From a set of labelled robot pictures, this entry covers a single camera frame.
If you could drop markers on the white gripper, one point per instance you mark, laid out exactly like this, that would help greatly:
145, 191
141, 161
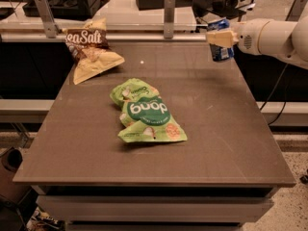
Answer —
247, 38

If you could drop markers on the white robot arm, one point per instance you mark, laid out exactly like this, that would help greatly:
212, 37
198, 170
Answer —
286, 41

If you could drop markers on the green popcorn bag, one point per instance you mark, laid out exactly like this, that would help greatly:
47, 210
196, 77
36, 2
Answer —
144, 114

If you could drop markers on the sea salt chips bag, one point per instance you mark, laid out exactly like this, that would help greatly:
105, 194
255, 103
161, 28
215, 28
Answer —
90, 50

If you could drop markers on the black box on floor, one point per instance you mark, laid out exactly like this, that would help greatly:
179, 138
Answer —
75, 9

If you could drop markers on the white drawer front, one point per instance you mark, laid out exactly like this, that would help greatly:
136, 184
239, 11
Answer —
154, 209

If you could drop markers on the middle metal glass bracket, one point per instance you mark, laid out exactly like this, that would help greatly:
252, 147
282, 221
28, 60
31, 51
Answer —
169, 10

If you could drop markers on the metal glass bracket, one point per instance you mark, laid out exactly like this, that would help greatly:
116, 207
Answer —
296, 10
169, 10
51, 29

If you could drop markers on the right metal glass bracket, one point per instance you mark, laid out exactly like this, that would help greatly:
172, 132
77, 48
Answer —
296, 10

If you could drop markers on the left metal glass bracket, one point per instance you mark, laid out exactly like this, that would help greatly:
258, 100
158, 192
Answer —
51, 29

